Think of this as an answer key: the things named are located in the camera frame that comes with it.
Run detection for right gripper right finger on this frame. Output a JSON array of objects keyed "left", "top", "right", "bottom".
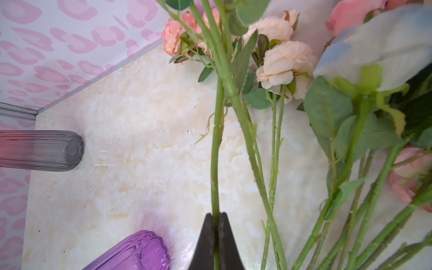
[{"left": 218, "top": 212, "right": 245, "bottom": 270}]

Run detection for red glass vase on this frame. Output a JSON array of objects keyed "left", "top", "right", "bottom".
[{"left": 1, "top": 130, "right": 84, "bottom": 172}]

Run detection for peach carnation flower stem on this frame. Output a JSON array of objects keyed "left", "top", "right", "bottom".
[{"left": 241, "top": 9, "right": 317, "bottom": 270}]

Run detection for purple blue glass vase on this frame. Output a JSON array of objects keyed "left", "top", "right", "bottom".
[{"left": 85, "top": 230, "right": 171, "bottom": 270}]

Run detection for pile of artificial flowers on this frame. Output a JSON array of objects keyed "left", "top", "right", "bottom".
[{"left": 293, "top": 1, "right": 432, "bottom": 270}]

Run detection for pink carnation flower stem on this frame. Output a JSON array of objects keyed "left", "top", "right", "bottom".
[{"left": 161, "top": 0, "right": 237, "bottom": 270}]

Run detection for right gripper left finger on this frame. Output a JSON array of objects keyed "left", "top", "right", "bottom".
[{"left": 188, "top": 213, "right": 216, "bottom": 270}]

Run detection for left aluminium frame profile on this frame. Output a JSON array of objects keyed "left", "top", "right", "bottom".
[{"left": 0, "top": 102, "right": 38, "bottom": 121}]

